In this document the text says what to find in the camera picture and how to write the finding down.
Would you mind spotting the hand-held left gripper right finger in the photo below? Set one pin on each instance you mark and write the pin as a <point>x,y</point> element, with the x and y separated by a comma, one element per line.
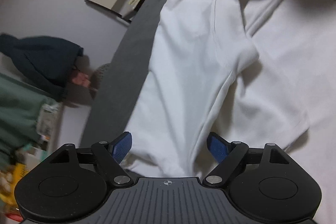
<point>218,146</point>

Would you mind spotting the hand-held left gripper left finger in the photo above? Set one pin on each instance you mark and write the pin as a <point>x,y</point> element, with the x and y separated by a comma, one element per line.
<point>122,145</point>

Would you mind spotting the white turtleneck shirt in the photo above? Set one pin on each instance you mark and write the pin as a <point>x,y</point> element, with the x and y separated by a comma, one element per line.
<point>197,56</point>

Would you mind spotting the grey studded balance cushion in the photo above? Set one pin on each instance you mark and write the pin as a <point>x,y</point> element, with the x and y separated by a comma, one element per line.
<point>101,74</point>

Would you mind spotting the pink hanging cloth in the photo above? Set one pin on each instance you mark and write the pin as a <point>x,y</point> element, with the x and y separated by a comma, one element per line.
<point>80,79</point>

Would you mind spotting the clear plastic storage box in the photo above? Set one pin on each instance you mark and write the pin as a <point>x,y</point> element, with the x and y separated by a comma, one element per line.
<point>48,116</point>

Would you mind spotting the white and teal tissue box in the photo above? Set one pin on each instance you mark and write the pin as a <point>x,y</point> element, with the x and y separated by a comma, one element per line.
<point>34,155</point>

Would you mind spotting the green curtain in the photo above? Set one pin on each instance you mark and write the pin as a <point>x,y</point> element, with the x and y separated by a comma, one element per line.
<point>18,113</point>

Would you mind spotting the yellow cardboard box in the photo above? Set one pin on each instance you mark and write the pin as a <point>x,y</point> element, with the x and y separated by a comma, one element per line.
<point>15,174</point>

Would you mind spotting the dark teal jacket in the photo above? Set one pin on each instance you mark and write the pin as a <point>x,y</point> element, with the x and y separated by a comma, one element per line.
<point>39,61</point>

